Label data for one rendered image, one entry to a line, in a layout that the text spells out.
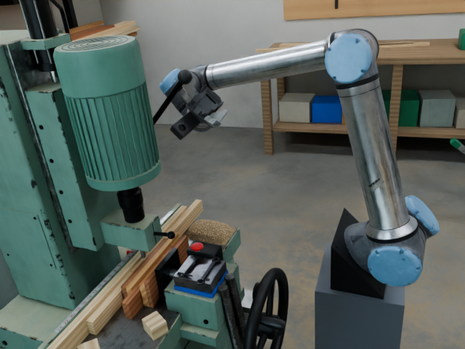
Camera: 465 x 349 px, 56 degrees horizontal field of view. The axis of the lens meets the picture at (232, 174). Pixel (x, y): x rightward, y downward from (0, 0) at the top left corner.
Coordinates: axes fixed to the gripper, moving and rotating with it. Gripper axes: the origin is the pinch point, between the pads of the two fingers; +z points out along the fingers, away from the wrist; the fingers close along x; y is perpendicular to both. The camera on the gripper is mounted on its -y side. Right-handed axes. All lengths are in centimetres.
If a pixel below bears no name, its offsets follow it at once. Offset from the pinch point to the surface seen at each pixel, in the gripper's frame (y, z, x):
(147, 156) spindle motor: -17.9, 14.7, 1.7
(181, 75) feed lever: 0.8, 12.9, -5.7
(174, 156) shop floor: -12, -294, -18
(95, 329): -54, 12, 20
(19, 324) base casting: -76, -10, 6
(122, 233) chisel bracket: -36.5, 2.1, 9.3
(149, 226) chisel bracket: -30.3, 4.3, 12.8
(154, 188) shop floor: -41, -243, -7
